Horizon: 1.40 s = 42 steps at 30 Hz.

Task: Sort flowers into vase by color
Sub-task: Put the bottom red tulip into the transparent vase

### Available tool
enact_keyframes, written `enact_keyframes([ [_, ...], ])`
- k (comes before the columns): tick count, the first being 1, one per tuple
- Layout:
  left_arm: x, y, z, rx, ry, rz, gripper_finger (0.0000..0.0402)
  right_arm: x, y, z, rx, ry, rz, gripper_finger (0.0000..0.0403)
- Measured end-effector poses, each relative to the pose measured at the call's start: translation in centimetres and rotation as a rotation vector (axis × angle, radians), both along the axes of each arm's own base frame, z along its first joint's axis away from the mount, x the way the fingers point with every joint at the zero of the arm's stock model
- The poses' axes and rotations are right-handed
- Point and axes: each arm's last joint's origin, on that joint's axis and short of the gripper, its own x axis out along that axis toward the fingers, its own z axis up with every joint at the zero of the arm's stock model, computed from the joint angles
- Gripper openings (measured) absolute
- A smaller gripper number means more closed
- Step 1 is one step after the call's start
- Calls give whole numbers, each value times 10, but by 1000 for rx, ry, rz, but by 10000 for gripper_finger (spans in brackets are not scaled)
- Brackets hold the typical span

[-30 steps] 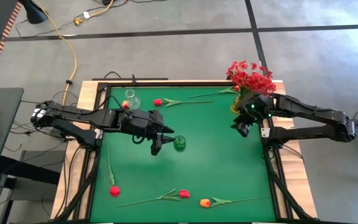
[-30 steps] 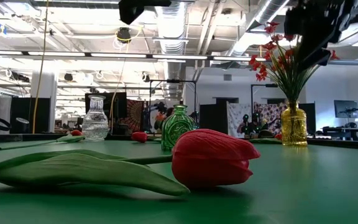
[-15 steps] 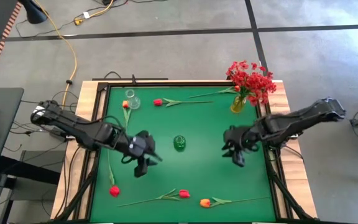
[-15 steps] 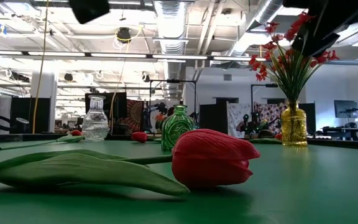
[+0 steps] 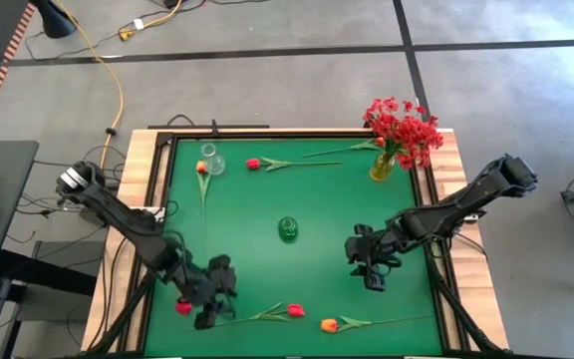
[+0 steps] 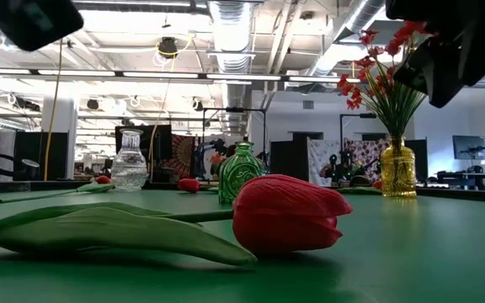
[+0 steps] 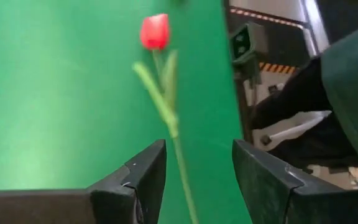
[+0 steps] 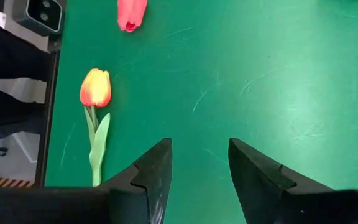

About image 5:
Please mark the black frame clamp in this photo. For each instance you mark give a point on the black frame clamp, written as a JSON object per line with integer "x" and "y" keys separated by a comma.
{"x": 213, "y": 128}

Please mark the clear glass vase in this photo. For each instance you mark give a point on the clear glass vase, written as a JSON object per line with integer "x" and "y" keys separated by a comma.
{"x": 215, "y": 164}

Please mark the yellow glass vase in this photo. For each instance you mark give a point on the yellow glass vase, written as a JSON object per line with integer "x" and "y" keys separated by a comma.
{"x": 380, "y": 172}

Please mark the grey power adapter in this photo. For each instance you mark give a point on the grey power adapter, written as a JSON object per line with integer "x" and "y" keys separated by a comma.
{"x": 89, "y": 215}

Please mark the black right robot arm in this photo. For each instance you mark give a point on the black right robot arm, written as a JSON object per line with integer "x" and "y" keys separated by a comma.
{"x": 446, "y": 217}

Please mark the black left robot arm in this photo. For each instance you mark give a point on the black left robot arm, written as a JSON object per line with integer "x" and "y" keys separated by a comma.
{"x": 127, "y": 219}

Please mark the black lamp base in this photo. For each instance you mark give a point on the black lamp base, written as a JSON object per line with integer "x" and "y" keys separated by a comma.
{"x": 55, "y": 22}

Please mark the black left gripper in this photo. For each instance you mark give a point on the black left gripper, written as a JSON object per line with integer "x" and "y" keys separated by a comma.
{"x": 212, "y": 281}

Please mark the black aluminium table frame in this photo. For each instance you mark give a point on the black aluminium table frame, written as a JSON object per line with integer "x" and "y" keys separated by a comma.
{"x": 317, "y": 134}

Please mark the red tulip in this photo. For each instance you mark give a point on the red tulip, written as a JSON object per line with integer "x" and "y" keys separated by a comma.
{"x": 183, "y": 309}
{"x": 253, "y": 164}
{"x": 296, "y": 310}

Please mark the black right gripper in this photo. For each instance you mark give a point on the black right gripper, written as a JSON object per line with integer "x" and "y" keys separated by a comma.
{"x": 379, "y": 251}

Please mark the black diagonal frame strut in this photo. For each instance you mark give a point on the black diagonal frame strut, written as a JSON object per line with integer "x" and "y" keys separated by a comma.
{"x": 127, "y": 309}
{"x": 459, "y": 311}

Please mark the thin black bar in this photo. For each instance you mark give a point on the thin black bar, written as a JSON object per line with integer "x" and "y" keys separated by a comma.
{"x": 192, "y": 126}

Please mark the dark grey desk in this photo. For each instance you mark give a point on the dark grey desk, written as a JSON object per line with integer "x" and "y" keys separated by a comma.
{"x": 3, "y": 209}

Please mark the green table mat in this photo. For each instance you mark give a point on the green table mat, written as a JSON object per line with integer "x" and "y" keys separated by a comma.
{"x": 317, "y": 279}

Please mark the green glass vase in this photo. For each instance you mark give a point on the green glass vase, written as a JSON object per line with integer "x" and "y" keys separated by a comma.
{"x": 287, "y": 228}

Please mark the black desk foot beam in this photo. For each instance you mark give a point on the black desk foot beam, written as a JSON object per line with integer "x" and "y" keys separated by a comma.
{"x": 43, "y": 271}

